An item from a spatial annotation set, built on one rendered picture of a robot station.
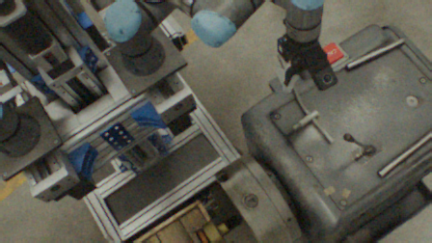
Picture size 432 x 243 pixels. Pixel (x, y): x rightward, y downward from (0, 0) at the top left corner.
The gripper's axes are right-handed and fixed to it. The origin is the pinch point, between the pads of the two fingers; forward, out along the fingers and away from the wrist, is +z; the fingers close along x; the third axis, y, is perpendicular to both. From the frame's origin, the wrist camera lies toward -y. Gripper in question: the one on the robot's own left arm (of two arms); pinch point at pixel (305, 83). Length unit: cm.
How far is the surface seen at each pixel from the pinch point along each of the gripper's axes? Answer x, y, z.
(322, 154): 3.4, -14.2, 16.2
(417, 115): -26.4, -20.1, 16.2
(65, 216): 119, 73, 141
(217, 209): 36.6, -8.0, 26.0
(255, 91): -23, 77, 141
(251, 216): 29.6, -17.0, 18.8
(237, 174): 26.0, -4.1, 19.9
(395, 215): -26, -38, 88
